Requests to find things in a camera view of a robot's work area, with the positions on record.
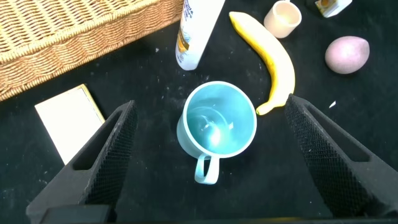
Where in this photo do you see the wicker basket with brown handles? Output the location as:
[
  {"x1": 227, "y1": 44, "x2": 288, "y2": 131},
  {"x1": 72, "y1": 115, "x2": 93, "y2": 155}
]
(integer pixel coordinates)
[{"x1": 0, "y1": 0, "x2": 184, "y2": 103}]

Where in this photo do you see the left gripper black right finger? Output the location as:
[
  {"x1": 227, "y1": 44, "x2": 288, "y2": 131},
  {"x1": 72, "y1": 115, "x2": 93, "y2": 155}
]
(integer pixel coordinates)
[{"x1": 284, "y1": 93, "x2": 398, "y2": 218}]

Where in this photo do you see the small beige cup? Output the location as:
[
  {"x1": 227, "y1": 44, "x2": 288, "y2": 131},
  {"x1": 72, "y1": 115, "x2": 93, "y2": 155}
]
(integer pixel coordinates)
[{"x1": 263, "y1": 0, "x2": 302, "y2": 39}]

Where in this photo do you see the playing card box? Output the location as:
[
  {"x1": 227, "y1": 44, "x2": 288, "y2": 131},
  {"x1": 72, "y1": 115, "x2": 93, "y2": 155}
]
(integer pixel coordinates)
[{"x1": 34, "y1": 83, "x2": 106, "y2": 166}]

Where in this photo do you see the white bottle with blue cap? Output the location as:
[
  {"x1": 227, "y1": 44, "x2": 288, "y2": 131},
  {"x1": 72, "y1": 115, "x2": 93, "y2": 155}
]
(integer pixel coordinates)
[{"x1": 175, "y1": 0, "x2": 226, "y2": 72}]

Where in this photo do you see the pale pink egg-shaped ball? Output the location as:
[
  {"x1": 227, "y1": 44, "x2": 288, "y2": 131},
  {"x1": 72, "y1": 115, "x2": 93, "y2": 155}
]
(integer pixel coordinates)
[{"x1": 325, "y1": 35, "x2": 371, "y2": 75}]

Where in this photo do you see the yellow banana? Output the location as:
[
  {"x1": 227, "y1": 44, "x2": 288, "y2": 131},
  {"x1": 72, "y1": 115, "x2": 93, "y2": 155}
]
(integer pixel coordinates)
[{"x1": 229, "y1": 11, "x2": 296, "y2": 116}]

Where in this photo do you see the white juice carton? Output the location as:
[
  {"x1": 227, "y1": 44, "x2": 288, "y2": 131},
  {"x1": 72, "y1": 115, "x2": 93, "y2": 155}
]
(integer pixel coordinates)
[{"x1": 314, "y1": 0, "x2": 354, "y2": 19}]

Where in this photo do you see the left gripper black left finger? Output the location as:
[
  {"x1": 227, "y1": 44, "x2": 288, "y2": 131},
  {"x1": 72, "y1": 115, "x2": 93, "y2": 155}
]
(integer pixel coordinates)
[{"x1": 25, "y1": 100, "x2": 139, "y2": 223}]

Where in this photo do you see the teal plastic mug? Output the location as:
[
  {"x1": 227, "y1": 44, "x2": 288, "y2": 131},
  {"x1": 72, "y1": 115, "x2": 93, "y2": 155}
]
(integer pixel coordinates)
[{"x1": 176, "y1": 80, "x2": 258, "y2": 185}]

